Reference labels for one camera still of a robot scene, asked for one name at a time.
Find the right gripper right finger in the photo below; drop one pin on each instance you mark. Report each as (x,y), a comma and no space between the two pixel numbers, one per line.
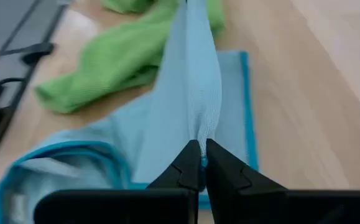
(229,180)

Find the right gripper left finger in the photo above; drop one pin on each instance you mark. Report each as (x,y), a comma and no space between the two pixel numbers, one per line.
(186,171)

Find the light blue microfiber towel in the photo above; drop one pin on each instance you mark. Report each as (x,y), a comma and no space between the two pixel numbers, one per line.
(186,93)

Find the green microfiber towel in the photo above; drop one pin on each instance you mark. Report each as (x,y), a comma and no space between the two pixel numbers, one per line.
(114,62)
(127,4)

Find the black frame clip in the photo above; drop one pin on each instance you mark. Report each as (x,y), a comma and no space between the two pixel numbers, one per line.
(38,51)

